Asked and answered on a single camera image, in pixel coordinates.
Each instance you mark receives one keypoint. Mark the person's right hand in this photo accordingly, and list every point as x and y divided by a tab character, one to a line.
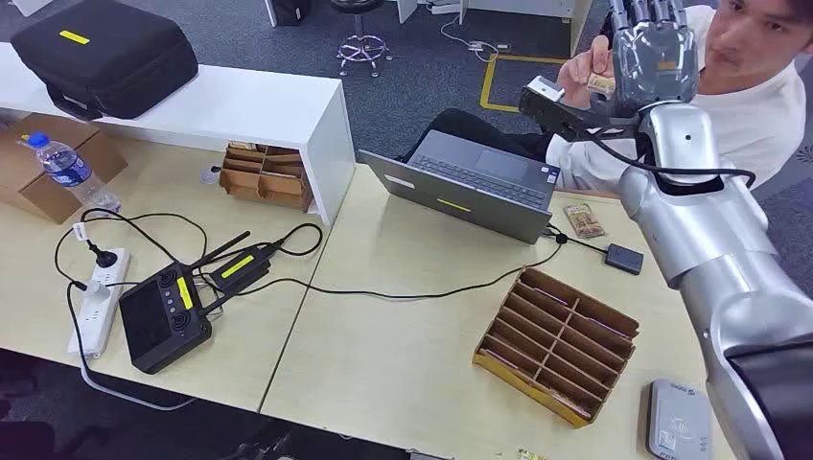
575	76

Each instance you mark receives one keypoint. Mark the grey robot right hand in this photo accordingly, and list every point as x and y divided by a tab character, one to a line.
654	63

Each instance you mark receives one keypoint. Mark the autumn trees ID card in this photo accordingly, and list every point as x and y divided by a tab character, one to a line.
600	84

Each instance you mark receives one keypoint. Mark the large cardboard divider tray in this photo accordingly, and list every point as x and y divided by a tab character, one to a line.
559	349

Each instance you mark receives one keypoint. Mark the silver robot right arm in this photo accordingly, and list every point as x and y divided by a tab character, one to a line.
711	241

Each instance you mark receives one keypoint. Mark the person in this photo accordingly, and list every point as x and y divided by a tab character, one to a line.
762	127

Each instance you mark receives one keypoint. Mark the autumn print card pile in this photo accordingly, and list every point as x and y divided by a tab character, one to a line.
583	221

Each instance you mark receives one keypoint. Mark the grey white card reader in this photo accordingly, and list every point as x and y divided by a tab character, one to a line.
676	422

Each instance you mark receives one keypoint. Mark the white office desk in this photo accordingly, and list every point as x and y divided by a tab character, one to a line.
540	6

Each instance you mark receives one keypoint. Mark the grey laptop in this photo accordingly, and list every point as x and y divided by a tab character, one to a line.
457	203

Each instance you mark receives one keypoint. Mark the small black adapter box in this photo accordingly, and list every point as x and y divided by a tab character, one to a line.
624	259

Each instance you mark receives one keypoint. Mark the black computer tower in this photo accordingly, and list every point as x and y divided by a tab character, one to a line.
291	9

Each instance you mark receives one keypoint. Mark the small cardboard divider tray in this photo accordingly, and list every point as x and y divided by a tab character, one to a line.
267	181

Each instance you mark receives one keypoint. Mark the white desk shelf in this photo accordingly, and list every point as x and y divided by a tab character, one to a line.
241	108

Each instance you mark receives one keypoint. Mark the small yellow patterned scrap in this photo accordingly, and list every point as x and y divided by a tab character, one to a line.
528	455

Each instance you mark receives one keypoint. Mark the black module yellow label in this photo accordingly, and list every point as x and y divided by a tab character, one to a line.
241	270

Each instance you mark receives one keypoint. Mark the black carrying case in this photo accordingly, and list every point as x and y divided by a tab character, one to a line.
101	57

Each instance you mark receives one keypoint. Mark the black screen remote controller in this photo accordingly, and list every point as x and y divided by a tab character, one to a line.
159	324

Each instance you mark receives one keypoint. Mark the black power plug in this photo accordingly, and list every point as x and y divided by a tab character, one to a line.
103	258

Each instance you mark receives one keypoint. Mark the blue cap water bottle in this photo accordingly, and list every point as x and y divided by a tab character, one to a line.
70	171

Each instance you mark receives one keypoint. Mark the white plug adapter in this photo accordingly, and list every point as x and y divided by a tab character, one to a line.
95	291

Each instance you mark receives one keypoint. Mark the white power strip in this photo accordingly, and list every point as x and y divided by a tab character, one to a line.
98	311

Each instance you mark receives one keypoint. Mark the white board corner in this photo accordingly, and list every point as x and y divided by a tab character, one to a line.
28	5

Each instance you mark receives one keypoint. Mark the brown cardboard box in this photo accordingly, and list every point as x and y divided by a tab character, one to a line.
25	178

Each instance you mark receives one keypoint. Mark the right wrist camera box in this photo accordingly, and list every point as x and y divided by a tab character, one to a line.
546	111

